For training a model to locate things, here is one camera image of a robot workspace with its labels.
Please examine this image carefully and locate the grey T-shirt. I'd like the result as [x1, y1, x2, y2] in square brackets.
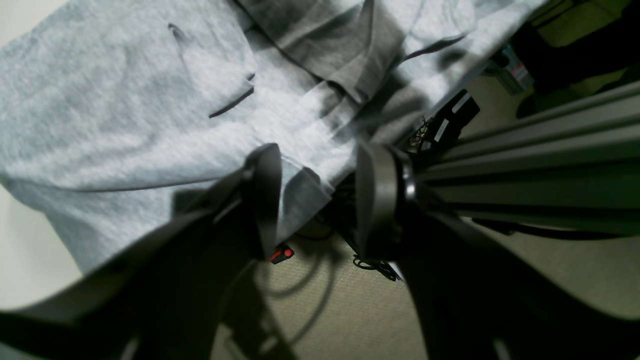
[0, 0, 543, 272]

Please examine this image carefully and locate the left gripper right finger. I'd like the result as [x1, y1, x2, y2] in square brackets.
[355, 143, 640, 360]

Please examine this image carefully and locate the aluminium frame post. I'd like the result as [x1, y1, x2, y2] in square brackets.
[416, 82, 640, 236]

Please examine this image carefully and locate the red indicator light device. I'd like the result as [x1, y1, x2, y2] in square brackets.
[269, 244, 295, 265]

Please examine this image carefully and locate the black hanging cable bundle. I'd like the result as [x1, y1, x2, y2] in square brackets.
[350, 252, 401, 282]

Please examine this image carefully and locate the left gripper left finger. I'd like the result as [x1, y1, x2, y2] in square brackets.
[1, 143, 282, 360]

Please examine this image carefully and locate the black power adapter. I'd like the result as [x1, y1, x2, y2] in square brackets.
[416, 89, 480, 154]

